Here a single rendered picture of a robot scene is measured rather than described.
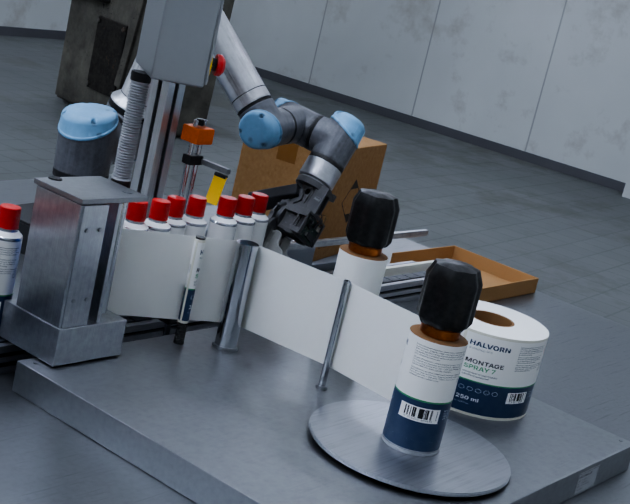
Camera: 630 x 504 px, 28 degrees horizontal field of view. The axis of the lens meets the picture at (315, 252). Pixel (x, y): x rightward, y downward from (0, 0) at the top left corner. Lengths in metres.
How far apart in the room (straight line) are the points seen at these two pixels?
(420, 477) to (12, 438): 0.57
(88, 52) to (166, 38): 6.71
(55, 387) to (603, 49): 9.63
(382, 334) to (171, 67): 0.58
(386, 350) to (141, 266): 0.42
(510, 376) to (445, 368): 0.30
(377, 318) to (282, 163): 1.00
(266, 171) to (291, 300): 0.90
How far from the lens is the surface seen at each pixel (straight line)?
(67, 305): 1.89
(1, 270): 1.97
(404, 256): 3.15
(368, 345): 2.00
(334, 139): 2.48
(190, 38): 2.16
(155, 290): 2.09
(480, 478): 1.86
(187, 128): 2.32
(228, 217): 2.31
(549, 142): 11.39
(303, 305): 2.07
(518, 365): 2.11
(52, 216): 1.89
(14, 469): 1.72
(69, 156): 2.61
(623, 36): 11.18
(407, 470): 1.81
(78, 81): 8.93
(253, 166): 2.95
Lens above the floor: 1.60
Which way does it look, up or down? 14 degrees down
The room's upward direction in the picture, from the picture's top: 13 degrees clockwise
